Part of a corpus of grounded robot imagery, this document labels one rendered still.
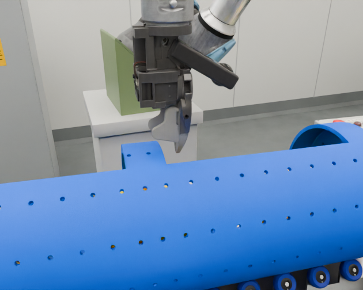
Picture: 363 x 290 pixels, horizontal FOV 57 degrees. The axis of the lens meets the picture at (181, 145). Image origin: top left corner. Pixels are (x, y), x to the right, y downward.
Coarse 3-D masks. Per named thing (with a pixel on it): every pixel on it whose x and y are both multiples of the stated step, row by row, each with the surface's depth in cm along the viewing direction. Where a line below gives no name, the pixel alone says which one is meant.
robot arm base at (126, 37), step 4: (140, 20) 96; (136, 24) 96; (140, 24) 95; (128, 28) 97; (124, 32) 96; (128, 32) 95; (120, 36) 95; (124, 36) 94; (128, 36) 95; (132, 36) 95; (124, 40) 94; (128, 40) 93; (132, 40) 95; (164, 40) 96; (124, 44) 93; (128, 44) 93; (132, 44) 93; (128, 48) 93; (132, 48) 93
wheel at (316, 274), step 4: (312, 268) 66; (316, 268) 66; (320, 268) 66; (324, 268) 66; (308, 272) 67; (312, 272) 66; (316, 272) 66; (320, 272) 66; (324, 272) 66; (328, 272) 66; (308, 276) 66; (312, 276) 66; (316, 276) 66; (320, 276) 66; (324, 276) 66; (328, 276) 66; (308, 280) 66; (312, 280) 65; (316, 280) 66; (320, 280) 66; (324, 280) 66; (328, 280) 66; (312, 284) 66; (316, 284) 65; (320, 284) 66; (324, 284) 66; (320, 288) 66
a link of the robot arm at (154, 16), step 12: (144, 0) 45; (156, 0) 44; (168, 0) 44; (180, 0) 44; (192, 0) 46; (144, 12) 46; (156, 12) 45; (168, 12) 44; (180, 12) 45; (192, 12) 47; (156, 24) 46; (168, 24) 46; (180, 24) 46
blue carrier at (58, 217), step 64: (320, 128) 74; (0, 192) 48; (64, 192) 49; (128, 192) 50; (192, 192) 51; (256, 192) 53; (320, 192) 55; (0, 256) 45; (64, 256) 46; (128, 256) 48; (192, 256) 51; (256, 256) 54; (320, 256) 58
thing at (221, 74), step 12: (180, 48) 48; (192, 48) 49; (180, 60) 49; (192, 60) 49; (204, 60) 49; (204, 72) 50; (216, 72) 50; (228, 72) 51; (216, 84) 53; (228, 84) 52
